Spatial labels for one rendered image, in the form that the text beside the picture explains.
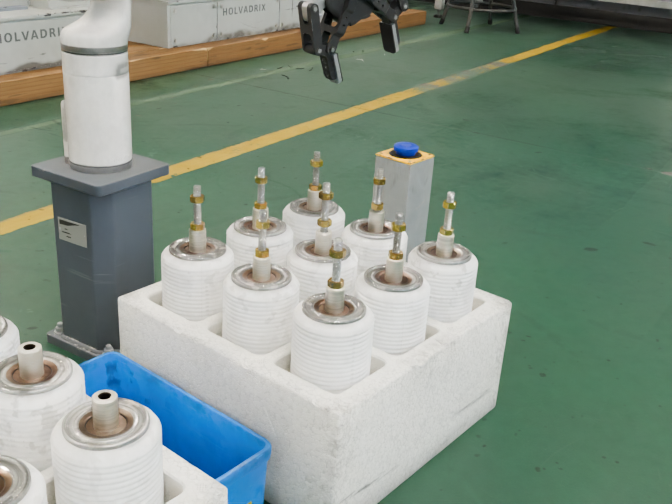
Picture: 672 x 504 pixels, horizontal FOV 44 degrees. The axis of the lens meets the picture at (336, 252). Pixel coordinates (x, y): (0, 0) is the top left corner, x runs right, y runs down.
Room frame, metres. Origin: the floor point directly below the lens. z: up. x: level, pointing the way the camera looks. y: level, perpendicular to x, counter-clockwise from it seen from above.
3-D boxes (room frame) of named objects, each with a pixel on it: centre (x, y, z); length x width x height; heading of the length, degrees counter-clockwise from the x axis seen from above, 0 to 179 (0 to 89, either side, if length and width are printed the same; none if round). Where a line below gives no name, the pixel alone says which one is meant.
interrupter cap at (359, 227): (1.11, -0.06, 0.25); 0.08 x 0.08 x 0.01
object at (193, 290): (1.00, 0.18, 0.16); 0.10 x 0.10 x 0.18
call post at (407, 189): (1.29, -0.10, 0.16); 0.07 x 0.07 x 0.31; 52
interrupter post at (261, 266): (0.93, 0.09, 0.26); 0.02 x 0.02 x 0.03
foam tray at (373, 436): (1.02, 0.02, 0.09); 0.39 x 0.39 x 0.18; 52
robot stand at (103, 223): (1.18, 0.36, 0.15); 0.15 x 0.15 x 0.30; 59
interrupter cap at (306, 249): (1.02, 0.02, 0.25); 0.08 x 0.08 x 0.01
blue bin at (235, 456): (0.81, 0.20, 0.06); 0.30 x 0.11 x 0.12; 52
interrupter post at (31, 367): (0.68, 0.29, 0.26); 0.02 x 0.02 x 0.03
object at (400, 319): (0.95, -0.07, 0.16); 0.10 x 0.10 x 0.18
